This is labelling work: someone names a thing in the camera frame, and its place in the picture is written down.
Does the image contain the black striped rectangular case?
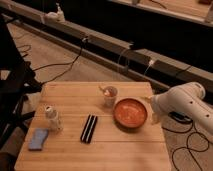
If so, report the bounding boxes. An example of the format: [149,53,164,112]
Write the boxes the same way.
[80,115,98,144]

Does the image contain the black cable loops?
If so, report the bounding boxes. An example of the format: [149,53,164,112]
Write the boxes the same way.
[162,111,213,171]

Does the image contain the small white bottle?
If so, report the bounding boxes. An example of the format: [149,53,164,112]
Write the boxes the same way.
[45,106,62,131]

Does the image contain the orange bowl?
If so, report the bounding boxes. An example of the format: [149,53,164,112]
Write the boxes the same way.
[113,98,147,129]

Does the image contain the blue sponge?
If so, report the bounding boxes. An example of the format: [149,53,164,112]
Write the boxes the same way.
[28,128,49,151]

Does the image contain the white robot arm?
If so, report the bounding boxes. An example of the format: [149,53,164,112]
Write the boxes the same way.
[143,82,213,135]

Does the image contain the white cable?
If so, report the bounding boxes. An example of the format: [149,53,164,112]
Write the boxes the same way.
[116,46,155,83]

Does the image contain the white device on rail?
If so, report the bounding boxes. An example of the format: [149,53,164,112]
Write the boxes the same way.
[45,4,65,22]

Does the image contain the black floor cable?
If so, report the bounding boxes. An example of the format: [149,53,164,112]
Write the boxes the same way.
[32,41,85,84]

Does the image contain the grey metal rail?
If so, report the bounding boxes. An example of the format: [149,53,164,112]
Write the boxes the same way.
[0,0,213,93]

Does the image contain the wooden table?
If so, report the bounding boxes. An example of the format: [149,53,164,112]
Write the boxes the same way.
[15,82,171,171]

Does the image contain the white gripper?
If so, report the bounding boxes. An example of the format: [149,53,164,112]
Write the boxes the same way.
[143,95,163,125]

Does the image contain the clear plastic cup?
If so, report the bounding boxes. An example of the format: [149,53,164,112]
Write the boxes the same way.
[99,86,118,107]

